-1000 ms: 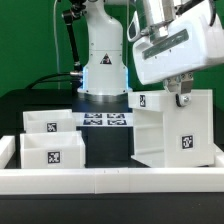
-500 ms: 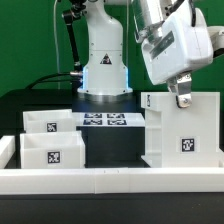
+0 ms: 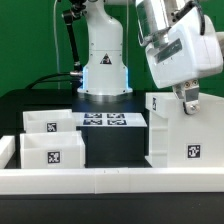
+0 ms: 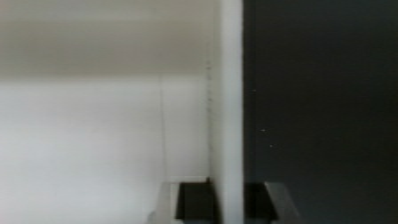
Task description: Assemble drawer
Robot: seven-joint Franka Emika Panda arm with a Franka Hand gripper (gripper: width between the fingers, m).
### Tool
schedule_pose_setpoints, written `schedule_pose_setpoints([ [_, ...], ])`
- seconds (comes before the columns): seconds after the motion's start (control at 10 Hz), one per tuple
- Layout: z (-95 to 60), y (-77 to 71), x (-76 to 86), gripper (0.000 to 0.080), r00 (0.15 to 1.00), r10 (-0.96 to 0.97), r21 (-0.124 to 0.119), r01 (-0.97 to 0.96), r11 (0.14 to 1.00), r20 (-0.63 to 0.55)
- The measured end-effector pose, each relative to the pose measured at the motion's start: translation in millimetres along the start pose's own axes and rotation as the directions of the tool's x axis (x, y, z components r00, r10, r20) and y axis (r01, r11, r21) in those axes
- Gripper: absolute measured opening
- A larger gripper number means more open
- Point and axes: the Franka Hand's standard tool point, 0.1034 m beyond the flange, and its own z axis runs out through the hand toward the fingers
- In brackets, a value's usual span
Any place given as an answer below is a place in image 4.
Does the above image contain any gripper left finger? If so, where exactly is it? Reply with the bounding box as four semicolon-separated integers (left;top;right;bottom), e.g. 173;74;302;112
148;182;219;224

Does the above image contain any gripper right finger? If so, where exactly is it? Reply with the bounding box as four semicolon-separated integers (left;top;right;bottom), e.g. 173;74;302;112
244;182;304;224

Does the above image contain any white drawer cabinet box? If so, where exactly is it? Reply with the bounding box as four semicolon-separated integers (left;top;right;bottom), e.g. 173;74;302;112
0;0;244;224

